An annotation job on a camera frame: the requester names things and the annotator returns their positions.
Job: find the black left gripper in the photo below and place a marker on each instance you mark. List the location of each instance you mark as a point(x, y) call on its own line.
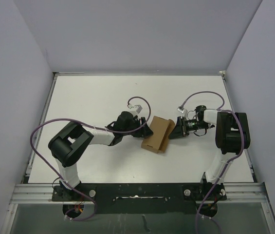
point(144, 132)

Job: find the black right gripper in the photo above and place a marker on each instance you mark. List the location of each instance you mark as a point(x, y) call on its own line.
point(179, 129)

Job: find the brown cardboard box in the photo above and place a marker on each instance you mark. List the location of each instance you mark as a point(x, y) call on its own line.
point(158, 142)

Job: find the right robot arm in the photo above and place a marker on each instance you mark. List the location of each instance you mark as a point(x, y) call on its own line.
point(232, 137)

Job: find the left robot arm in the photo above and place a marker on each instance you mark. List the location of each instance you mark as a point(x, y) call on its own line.
point(70, 143)

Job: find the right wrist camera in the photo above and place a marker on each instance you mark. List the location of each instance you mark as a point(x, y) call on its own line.
point(182, 110)

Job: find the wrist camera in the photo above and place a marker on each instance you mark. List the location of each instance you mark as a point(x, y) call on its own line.
point(134, 109)
point(182, 110)

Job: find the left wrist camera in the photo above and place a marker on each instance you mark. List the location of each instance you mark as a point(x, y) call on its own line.
point(134, 109)

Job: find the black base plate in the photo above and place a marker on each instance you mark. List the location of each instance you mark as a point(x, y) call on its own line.
point(141, 198)

